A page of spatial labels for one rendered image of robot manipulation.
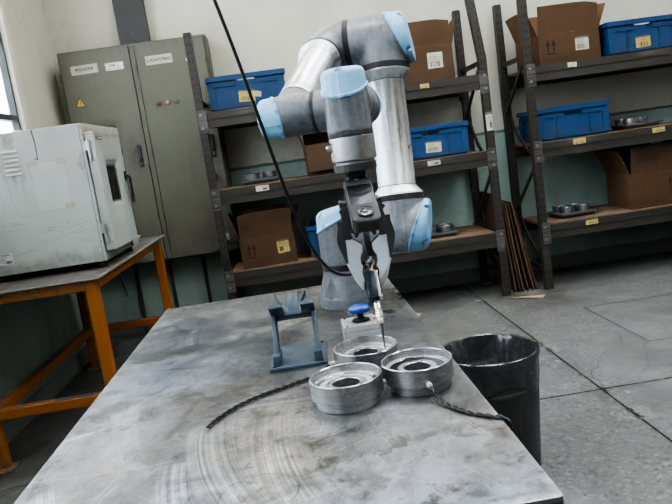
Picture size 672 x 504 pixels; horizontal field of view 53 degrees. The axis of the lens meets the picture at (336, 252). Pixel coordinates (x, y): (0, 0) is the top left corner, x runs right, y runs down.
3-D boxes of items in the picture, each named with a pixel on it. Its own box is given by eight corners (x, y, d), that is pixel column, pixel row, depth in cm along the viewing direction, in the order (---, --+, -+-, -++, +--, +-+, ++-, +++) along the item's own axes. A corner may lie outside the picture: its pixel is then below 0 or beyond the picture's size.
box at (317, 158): (375, 167, 442) (367, 108, 437) (297, 178, 440) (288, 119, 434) (367, 166, 484) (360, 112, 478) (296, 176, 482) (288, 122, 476)
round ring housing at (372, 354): (394, 354, 114) (391, 331, 114) (405, 374, 104) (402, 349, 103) (334, 364, 114) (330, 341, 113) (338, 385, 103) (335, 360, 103)
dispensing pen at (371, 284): (376, 347, 105) (360, 252, 112) (376, 355, 108) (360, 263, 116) (390, 345, 105) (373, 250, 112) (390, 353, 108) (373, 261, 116)
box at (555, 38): (613, 55, 447) (608, -3, 442) (531, 67, 439) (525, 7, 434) (581, 64, 488) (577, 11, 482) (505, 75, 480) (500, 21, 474)
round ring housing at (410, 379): (376, 380, 103) (373, 355, 102) (441, 367, 104) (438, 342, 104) (394, 404, 93) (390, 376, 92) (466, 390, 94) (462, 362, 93)
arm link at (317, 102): (322, 90, 125) (307, 87, 115) (381, 81, 123) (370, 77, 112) (328, 133, 127) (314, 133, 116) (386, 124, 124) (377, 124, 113)
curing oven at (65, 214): (124, 265, 301) (95, 120, 291) (-13, 286, 298) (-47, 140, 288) (151, 246, 362) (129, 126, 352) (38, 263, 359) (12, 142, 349)
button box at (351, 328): (386, 346, 119) (382, 320, 119) (347, 352, 119) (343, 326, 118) (380, 334, 127) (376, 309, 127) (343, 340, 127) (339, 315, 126)
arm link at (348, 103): (369, 66, 112) (360, 61, 104) (378, 132, 114) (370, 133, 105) (324, 74, 114) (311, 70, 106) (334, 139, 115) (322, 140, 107)
